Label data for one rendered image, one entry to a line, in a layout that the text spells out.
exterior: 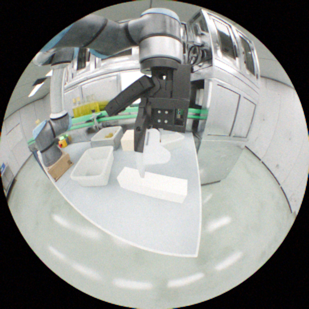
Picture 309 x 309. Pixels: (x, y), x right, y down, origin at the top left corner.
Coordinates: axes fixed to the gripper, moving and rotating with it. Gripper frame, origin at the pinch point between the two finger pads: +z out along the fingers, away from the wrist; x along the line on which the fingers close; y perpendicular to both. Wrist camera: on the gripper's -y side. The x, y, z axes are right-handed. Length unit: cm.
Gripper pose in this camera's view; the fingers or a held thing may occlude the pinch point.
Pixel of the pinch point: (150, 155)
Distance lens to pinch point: 23.3
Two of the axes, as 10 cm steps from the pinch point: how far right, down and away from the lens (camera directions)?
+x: 2.8, -5.7, 7.7
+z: 0.0, 8.1, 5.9
